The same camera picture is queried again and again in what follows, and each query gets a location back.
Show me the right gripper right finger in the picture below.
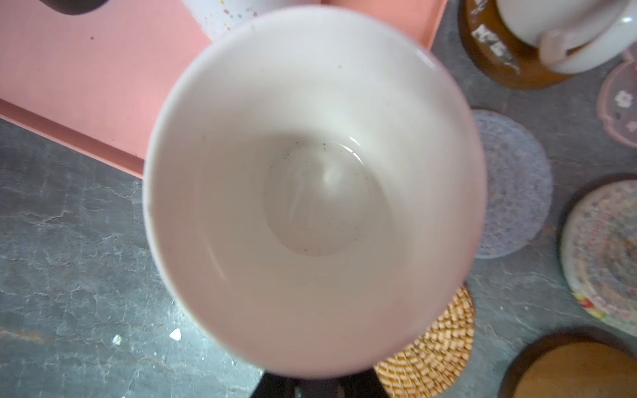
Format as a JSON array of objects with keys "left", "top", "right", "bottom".
[{"left": 318, "top": 368, "right": 390, "bottom": 398}]

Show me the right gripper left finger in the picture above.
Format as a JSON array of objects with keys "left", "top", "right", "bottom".
[{"left": 250, "top": 372, "right": 319, "bottom": 398}]

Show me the woven rattan coaster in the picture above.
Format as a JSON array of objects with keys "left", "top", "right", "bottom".
[{"left": 374, "top": 285, "right": 475, "bottom": 397}]

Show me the lavender mug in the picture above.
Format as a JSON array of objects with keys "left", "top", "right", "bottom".
[{"left": 143, "top": 6, "right": 487, "bottom": 379}]

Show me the large round wooden coaster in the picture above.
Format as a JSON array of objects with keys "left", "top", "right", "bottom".
[{"left": 498, "top": 327, "right": 636, "bottom": 397}]

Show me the grey blue woven coaster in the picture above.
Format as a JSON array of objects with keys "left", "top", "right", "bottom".
[{"left": 473, "top": 109, "right": 553, "bottom": 260}]

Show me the colourful zigzag woven coaster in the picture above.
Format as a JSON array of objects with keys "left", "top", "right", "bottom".
[{"left": 560, "top": 179, "right": 636, "bottom": 336}]

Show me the dark brown cork coaster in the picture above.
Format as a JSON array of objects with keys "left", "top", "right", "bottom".
[{"left": 458, "top": 1, "right": 571, "bottom": 90}]

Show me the pink flower coaster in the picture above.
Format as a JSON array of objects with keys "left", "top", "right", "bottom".
[{"left": 597, "top": 42, "right": 636, "bottom": 149}]

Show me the white mug red inside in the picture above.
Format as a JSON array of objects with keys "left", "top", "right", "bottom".
[{"left": 496, "top": 0, "right": 636, "bottom": 75}]

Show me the pink serving tray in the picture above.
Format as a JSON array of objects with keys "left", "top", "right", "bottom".
[{"left": 0, "top": 0, "right": 449, "bottom": 179}]

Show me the white mug centre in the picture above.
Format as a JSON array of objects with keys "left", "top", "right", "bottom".
[{"left": 182, "top": 0, "right": 321, "bottom": 40}]

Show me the black mug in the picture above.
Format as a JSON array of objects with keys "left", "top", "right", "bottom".
[{"left": 40, "top": 0, "right": 108, "bottom": 16}]

